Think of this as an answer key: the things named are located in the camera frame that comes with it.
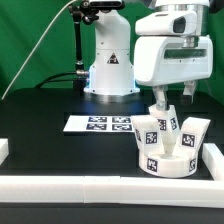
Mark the black overhead camera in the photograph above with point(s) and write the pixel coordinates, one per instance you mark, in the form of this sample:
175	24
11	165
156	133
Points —
103	4

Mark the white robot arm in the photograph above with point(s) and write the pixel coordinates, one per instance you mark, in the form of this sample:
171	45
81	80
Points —
112	73

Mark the white front rail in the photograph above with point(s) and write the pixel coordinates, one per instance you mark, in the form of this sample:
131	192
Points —
118	190

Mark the white round stool seat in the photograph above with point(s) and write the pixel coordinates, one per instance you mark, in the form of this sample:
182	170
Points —
167	166

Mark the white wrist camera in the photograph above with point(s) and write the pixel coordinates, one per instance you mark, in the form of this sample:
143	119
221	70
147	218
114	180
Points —
168	23

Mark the white paper with markers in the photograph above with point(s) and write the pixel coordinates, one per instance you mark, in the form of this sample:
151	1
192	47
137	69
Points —
110	124

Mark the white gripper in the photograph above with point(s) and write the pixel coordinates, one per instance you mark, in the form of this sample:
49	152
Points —
161	60

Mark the white left rail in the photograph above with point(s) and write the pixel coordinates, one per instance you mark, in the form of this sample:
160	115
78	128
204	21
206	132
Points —
4	151

